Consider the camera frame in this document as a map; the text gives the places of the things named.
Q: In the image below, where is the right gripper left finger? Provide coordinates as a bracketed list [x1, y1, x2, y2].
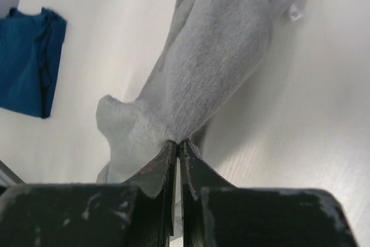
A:
[1, 141, 177, 246]

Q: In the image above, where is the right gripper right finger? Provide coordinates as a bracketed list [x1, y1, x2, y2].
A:
[179, 141, 357, 246]

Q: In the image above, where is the grey t shirt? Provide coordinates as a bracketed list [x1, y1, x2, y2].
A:
[96, 0, 296, 183]

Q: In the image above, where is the folded blue t shirt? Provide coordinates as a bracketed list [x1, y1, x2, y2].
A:
[1, 8, 66, 119]

